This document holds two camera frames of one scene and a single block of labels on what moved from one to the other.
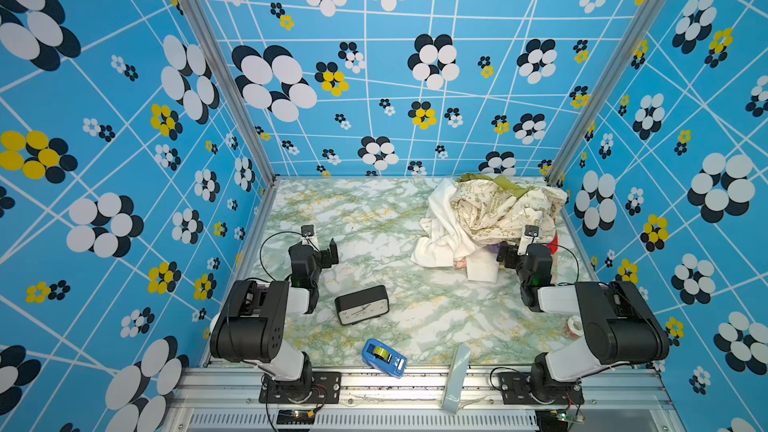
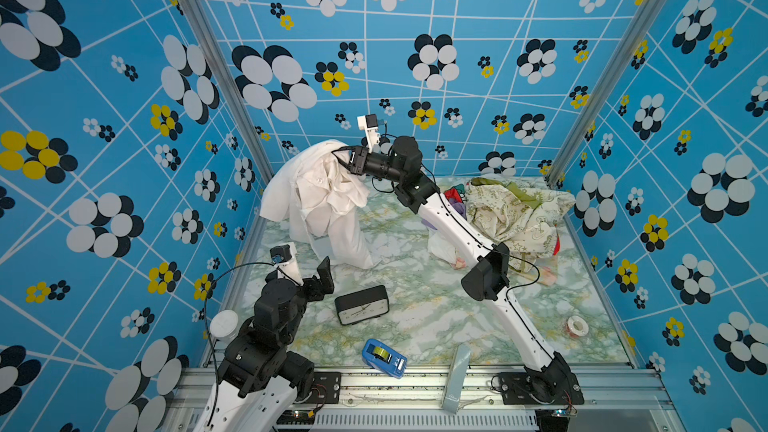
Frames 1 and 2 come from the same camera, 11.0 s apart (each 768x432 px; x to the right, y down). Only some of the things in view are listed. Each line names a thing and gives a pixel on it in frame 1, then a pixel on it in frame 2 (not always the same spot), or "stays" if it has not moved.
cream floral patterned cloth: (494, 215) stays
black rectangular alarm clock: (362, 305) stays
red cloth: (553, 244) to (453, 194)
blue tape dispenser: (379, 356) stays
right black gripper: (511, 251) to (357, 168)
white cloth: (445, 239) to (317, 194)
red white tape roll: (574, 326) stays
